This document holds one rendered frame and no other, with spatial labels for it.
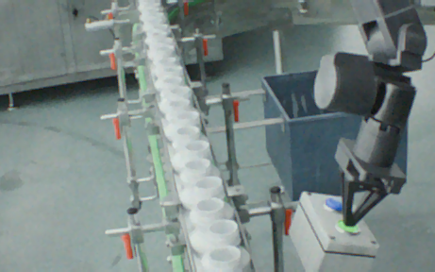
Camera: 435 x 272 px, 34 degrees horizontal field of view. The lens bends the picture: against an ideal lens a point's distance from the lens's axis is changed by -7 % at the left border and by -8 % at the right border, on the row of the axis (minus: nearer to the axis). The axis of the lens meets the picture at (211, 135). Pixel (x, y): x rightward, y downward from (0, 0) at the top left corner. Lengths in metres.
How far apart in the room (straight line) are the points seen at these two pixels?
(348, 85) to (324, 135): 0.90
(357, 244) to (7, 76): 3.93
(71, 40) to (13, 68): 0.42
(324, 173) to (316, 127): 0.12
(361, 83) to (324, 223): 0.21
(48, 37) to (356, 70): 3.83
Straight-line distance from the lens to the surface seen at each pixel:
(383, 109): 0.90
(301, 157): 1.76
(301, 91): 2.03
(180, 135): 1.15
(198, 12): 2.71
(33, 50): 4.65
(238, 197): 1.07
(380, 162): 0.92
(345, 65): 0.87
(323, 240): 0.95
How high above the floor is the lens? 1.62
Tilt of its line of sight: 24 degrees down
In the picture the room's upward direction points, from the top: 6 degrees counter-clockwise
